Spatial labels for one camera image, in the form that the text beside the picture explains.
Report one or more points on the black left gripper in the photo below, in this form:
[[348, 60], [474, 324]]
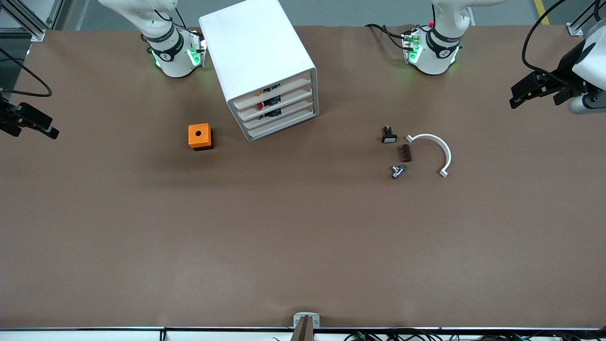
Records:
[[564, 76]]

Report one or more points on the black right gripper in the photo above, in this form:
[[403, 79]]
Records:
[[5, 117]]

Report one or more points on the beige drawer holding orange button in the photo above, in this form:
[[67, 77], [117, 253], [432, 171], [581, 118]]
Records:
[[293, 86]]

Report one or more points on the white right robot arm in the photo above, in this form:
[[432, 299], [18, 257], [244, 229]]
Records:
[[173, 57]]

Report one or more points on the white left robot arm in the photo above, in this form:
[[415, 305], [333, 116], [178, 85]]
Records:
[[435, 57]]

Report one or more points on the black button with white face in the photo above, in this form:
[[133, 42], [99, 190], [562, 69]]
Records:
[[389, 138]]

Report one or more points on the white drawer cabinet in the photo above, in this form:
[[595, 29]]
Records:
[[255, 42]]

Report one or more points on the beige empty drawer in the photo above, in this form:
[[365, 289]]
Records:
[[298, 120]]

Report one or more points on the red push button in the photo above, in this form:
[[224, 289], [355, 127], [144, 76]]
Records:
[[272, 101]]

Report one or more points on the beige drawer holding red button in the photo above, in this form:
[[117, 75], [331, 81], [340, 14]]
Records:
[[293, 98]]

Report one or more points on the brown terminal block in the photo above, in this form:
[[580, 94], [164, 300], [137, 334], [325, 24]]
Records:
[[406, 153]]

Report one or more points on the orange box with hole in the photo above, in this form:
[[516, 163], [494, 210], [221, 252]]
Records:
[[199, 134]]

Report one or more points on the brown table cover sheet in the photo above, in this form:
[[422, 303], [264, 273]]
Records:
[[303, 237]]

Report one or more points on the aluminium frame profile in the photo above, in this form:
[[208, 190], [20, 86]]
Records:
[[575, 29], [38, 35]]

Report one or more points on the white curved bracket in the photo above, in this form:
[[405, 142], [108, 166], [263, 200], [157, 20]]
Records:
[[447, 154]]

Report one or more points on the silver key switch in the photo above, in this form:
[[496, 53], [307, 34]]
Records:
[[397, 171]]

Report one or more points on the white table edge rail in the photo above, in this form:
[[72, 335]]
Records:
[[94, 336]]

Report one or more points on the black switch module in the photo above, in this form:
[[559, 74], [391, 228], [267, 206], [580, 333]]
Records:
[[272, 113]]

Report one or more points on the beige drawer holding black switch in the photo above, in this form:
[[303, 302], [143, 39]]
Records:
[[296, 109]]

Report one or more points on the grey bracket with brown post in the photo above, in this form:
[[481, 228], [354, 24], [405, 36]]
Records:
[[306, 327]]

